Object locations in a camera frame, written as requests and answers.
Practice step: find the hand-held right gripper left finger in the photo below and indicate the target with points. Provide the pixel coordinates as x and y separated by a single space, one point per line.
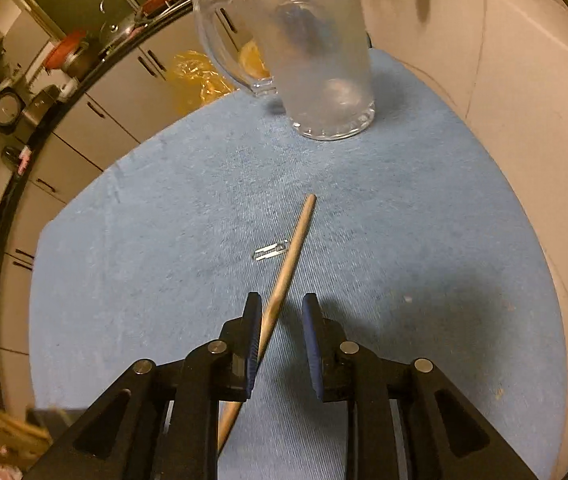
251 350

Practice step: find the single tan wooden chopstick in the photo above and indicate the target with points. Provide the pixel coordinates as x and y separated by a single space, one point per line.
294 255

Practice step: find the pink cloth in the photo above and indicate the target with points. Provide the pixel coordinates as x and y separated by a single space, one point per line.
24 160

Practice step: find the black kitchen countertop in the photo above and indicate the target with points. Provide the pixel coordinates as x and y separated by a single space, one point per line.
13 200

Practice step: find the glass pot lid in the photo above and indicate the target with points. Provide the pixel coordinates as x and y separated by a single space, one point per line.
119 30

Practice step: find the blue table cloth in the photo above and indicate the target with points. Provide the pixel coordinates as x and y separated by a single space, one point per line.
414 235

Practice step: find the red plastic basin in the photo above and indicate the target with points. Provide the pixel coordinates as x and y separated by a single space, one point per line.
66 47

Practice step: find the kitchen scale with dial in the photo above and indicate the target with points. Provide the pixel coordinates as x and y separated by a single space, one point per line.
6 110

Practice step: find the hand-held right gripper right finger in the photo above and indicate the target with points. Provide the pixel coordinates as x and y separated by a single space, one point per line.
314 350

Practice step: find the clear glass pitcher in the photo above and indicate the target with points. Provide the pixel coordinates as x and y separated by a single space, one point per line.
314 60

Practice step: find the small metal clip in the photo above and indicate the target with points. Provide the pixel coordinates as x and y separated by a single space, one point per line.
270 251

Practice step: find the yellow plastic bag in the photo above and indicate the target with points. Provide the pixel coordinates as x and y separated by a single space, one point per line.
194 77

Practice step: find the grey base cabinets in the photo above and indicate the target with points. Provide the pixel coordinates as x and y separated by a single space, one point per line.
89 130

